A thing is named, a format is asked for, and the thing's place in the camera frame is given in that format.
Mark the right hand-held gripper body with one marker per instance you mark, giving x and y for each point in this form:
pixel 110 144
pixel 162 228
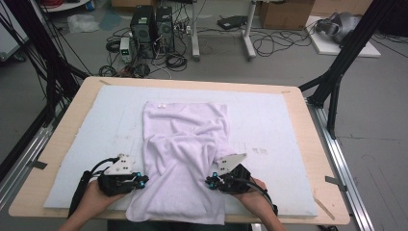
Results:
pixel 235 181

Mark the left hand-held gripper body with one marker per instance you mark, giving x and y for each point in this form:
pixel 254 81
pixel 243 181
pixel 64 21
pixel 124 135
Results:
pixel 117 183

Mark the lilac butterfly print towel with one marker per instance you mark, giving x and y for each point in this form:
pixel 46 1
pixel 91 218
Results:
pixel 183 160

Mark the person's right hand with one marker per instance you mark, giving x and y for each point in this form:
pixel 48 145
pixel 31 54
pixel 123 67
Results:
pixel 256 199

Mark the person's left hand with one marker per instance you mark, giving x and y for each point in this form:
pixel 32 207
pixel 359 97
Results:
pixel 93 200

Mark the white foam mat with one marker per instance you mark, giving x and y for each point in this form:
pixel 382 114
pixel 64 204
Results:
pixel 272 128

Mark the black tape piece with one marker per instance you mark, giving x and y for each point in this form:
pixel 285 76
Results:
pixel 38 165
pixel 336 183

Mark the white power supply box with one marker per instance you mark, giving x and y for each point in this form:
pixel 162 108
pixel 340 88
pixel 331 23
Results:
pixel 125 49

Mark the white desk leg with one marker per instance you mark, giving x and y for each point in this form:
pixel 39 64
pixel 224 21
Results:
pixel 249 35
pixel 195 32

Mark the black computer tower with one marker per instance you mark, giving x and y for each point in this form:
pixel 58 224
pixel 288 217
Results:
pixel 165 27
pixel 142 30

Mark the black flat device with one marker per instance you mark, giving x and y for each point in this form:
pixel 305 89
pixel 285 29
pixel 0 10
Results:
pixel 231 22

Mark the white floor board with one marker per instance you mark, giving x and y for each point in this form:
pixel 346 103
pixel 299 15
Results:
pixel 324 48

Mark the clear plastic bag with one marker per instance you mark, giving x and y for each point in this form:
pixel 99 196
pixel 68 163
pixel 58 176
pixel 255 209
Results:
pixel 82 24

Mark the cardboard box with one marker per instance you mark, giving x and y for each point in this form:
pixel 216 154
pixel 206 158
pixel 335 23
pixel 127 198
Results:
pixel 285 14

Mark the grey headset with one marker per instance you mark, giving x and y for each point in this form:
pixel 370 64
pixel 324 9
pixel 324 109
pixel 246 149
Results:
pixel 340 25

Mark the aluminium rail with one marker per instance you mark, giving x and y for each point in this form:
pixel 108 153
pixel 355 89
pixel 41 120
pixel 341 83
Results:
pixel 343 173
pixel 22 160

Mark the black metal frame stand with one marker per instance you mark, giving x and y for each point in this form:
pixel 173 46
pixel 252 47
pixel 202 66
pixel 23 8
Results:
pixel 343 57
pixel 48 64

